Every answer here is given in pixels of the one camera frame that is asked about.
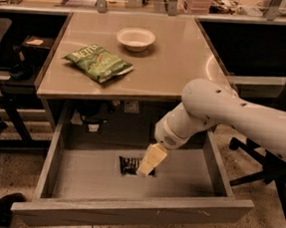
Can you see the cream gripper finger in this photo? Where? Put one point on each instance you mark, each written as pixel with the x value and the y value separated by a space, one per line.
pixel 154 155
pixel 144 169

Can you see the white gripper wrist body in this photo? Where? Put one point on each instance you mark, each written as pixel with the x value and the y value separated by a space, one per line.
pixel 164 135

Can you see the black rxbar chocolate wrapper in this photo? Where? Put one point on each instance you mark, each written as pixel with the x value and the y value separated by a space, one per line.
pixel 130 166

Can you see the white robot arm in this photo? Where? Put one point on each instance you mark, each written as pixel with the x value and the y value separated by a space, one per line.
pixel 205 104

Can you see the open grey wooden drawer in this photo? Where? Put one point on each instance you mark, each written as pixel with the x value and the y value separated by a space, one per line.
pixel 81 181

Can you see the green kettle chips bag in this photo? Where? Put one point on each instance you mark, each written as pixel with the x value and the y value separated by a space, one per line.
pixel 98 63

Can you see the white paper bowl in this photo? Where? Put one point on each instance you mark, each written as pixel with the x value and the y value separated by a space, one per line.
pixel 135 39

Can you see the black office chair right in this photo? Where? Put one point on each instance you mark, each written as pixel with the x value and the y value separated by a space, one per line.
pixel 273 169

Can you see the pink stacked container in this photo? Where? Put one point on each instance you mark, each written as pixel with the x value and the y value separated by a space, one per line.
pixel 196 6

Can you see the black shoe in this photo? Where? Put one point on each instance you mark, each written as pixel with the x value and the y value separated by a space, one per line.
pixel 6 203

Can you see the black box under desk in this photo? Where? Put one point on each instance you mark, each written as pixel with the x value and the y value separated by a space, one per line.
pixel 36 49

